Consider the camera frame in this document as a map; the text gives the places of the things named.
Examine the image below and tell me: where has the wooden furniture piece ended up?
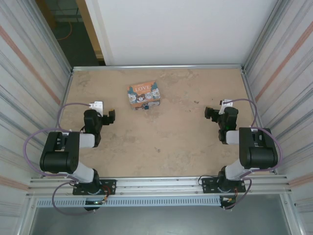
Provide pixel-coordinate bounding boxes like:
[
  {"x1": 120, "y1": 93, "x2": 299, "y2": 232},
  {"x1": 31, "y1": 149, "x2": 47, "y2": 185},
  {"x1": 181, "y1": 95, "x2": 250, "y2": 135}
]
[{"x1": 35, "y1": 0, "x2": 57, "y2": 29}]

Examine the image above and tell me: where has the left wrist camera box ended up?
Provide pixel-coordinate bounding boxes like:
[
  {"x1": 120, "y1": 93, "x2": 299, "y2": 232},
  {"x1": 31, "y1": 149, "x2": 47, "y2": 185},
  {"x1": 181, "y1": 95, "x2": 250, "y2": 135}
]
[{"x1": 88, "y1": 100, "x2": 105, "y2": 114}]

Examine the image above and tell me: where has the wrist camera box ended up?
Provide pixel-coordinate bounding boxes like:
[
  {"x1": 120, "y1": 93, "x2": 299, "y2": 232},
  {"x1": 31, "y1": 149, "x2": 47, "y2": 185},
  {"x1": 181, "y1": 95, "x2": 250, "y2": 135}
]
[
  {"x1": 219, "y1": 98, "x2": 233, "y2": 115},
  {"x1": 88, "y1": 100, "x2": 105, "y2": 114}
]

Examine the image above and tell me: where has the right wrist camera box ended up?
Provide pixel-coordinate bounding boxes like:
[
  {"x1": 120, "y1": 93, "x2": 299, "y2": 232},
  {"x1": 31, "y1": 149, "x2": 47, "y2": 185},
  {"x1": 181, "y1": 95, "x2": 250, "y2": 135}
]
[{"x1": 219, "y1": 98, "x2": 233, "y2": 115}]

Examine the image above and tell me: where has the purple cable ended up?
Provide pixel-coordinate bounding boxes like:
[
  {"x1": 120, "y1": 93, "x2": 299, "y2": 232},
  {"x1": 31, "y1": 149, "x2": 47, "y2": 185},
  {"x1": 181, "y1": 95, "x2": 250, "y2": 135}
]
[
  {"x1": 23, "y1": 102, "x2": 96, "y2": 216},
  {"x1": 224, "y1": 98, "x2": 284, "y2": 211}
]

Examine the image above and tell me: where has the thin aluminium frame rail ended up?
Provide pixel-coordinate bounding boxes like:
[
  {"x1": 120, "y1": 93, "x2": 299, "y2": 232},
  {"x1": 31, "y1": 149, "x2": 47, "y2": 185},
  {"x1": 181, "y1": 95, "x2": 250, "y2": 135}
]
[{"x1": 71, "y1": 64, "x2": 243, "y2": 72}]

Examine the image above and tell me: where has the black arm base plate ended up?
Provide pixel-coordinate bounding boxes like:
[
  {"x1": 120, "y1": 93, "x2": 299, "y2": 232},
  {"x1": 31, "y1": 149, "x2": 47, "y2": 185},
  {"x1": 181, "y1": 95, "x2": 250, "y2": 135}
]
[
  {"x1": 72, "y1": 179, "x2": 117, "y2": 196},
  {"x1": 201, "y1": 177, "x2": 246, "y2": 194}
]

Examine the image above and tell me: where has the wide aluminium rail beam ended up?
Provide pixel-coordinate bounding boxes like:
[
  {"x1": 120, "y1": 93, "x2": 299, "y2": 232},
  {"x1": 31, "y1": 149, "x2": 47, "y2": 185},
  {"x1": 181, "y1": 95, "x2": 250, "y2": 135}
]
[{"x1": 25, "y1": 174, "x2": 293, "y2": 198}]

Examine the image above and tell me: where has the wooden door frame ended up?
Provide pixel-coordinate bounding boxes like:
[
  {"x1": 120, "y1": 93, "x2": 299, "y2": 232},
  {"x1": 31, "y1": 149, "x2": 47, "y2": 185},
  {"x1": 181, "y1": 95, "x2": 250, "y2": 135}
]
[{"x1": 75, "y1": 0, "x2": 106, "y2": 66}]

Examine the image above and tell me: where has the orange floor cable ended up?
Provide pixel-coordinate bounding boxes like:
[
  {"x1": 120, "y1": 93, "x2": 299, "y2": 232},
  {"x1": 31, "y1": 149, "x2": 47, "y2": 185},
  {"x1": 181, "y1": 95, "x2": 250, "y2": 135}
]
[{"x1": 57, "y1": 21, "x2": 74, "y2": 41}]

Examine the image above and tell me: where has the slotted grey cable duct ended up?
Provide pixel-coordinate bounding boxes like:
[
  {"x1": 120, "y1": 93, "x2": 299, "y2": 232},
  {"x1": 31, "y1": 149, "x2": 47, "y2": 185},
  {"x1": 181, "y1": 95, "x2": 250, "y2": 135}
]
[{"x1": 36, "y1": 197, "x2": 222, "y2": 208}]

